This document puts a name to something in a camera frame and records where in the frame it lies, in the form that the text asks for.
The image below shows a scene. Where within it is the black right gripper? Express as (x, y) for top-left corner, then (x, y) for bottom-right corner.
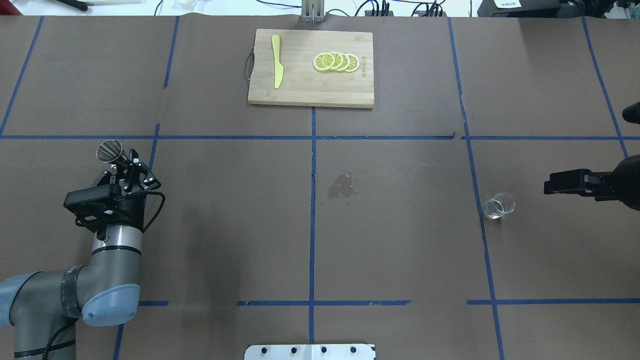
(598, 154), (640, 208)

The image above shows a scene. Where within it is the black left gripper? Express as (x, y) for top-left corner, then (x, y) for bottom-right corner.
(80, 148), (163, 235)

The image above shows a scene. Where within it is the steel jigger measuring cup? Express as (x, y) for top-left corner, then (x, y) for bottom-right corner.
(95, 139), (130, 169)

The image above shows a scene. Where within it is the clear glass cup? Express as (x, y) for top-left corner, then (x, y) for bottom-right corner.
(482, 193), (516, 220)

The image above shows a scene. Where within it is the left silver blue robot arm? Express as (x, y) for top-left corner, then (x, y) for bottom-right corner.
(1, 139), (166, 360)

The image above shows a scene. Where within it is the yellow plastic knife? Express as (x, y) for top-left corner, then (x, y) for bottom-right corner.
(270, 34), (285, 90)

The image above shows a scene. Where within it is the bamboo cutting board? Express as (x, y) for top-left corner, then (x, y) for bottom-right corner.
(247, 29), (375, 109)

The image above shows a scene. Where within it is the lemon slice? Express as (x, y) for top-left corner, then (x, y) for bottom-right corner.
(330, 51), (345, 71)
(336, 53), (351, 72)
(312, 52), (335, 72)

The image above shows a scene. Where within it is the black computer box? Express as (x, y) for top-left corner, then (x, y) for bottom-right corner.
(477, 0), (581, 19)

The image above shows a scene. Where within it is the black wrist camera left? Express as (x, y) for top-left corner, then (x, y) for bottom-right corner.
(62, 183), (122, 219)

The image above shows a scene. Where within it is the black handled tool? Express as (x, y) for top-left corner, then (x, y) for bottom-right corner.
(55, 0), (89, 12)

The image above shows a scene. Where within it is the aluminium frame post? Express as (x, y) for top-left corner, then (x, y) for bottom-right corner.
(300, 0), (326, 23)

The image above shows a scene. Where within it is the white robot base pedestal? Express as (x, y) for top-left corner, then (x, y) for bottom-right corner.
(243, 343), (377, 360)

